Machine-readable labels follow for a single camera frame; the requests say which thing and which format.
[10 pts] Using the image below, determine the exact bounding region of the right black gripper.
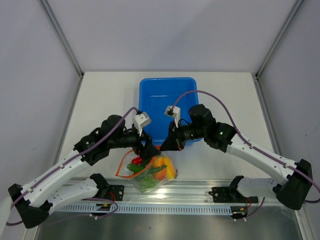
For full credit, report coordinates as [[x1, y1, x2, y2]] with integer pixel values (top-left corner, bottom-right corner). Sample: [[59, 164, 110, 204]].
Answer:
[[160, 119, 207, 151]]

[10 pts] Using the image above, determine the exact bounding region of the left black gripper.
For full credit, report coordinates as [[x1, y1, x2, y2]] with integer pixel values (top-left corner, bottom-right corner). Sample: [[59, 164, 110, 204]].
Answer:
[[108, 125, 161, 160]]

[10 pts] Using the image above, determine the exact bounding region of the red chili pepper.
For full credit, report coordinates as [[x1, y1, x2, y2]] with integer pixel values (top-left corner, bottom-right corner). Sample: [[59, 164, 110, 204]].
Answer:
[[131, 157, 143, 166]]

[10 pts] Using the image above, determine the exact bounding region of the green cucumber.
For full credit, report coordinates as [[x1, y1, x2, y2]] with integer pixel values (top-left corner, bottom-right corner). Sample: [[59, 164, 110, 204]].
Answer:
[[126, 161, 150, 174]]

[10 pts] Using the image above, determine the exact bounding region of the clear orange zip bag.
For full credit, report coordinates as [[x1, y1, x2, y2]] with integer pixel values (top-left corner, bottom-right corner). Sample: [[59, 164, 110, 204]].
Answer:
[[115, 150, 178, 193]]

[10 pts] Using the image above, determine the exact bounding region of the yellow orange mango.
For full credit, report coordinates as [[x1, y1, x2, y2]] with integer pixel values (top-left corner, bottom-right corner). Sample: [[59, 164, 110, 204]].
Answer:
[[164, 157, 177, 180]]

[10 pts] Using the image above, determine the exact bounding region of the green chili pepper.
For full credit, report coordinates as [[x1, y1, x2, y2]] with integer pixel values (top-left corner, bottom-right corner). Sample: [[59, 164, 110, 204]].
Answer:
[[134, 164, 167, 179]]

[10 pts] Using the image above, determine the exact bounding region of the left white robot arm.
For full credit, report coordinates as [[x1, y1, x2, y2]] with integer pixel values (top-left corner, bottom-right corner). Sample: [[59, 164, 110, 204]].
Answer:
[[8, 112, 161, 229]]

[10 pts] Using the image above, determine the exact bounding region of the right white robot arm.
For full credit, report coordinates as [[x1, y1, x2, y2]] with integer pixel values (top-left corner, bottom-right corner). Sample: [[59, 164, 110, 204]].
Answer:
[[160, 122, 312, 210]]

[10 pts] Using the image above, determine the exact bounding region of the blue plastic bin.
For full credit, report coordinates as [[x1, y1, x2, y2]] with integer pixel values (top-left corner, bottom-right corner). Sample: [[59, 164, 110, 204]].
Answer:
[[138, 77, 197, 146]]

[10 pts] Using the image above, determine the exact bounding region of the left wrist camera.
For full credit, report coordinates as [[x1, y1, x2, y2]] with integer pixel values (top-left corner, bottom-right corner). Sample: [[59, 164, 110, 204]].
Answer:
[[132, 111, 152, 137]]

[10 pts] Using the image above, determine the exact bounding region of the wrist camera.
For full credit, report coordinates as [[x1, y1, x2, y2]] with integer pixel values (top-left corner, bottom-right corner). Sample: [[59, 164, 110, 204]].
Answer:
[[164, 103, 218, 131], [132, 111, 152, 137]]

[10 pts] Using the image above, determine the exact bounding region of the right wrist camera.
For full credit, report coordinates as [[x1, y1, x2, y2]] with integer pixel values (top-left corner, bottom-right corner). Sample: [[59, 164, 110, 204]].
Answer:
[[164, 103, 218, 131]]

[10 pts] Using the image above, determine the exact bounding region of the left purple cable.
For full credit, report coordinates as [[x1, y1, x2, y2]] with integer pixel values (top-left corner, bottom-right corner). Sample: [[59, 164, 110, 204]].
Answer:
[[6, 106, 141, 227]]

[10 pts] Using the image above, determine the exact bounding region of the aluminium front rail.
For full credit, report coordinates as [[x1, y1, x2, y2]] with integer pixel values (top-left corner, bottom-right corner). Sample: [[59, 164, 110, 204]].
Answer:
[[62, 177, 306, 207]]

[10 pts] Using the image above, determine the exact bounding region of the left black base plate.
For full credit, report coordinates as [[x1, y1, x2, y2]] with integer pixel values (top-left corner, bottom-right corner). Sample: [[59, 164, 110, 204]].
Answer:
[[107, 185, 125, 202]]

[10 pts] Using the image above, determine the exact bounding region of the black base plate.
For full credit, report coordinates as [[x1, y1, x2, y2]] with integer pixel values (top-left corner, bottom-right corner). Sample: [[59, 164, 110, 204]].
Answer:
[[107, 185, 125, 202], [208, 186, 259, 204]]

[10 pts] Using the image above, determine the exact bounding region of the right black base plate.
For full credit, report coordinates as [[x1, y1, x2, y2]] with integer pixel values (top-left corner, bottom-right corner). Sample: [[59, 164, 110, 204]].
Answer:
[[208, 186, 259, 204]]

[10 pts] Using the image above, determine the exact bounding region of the left aluminium frame post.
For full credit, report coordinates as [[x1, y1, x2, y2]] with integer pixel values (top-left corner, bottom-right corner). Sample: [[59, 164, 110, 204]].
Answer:
[[38, 0, 84, 78]]

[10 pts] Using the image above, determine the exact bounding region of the aluminium frame post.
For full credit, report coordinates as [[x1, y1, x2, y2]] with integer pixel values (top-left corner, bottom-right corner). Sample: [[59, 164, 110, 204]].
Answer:
[[254, 0, 306, 78], [38, 0, 84, 78]]

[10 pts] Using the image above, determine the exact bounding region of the white slotted cable duct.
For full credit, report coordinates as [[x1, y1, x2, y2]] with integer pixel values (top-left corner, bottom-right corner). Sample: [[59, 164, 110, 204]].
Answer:
[[59, 202, 233, 216]]

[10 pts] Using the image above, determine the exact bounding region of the right aluminium frame post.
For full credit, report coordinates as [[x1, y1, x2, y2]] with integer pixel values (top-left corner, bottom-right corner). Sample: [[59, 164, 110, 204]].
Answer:
[[254, 0, 306, 78]]

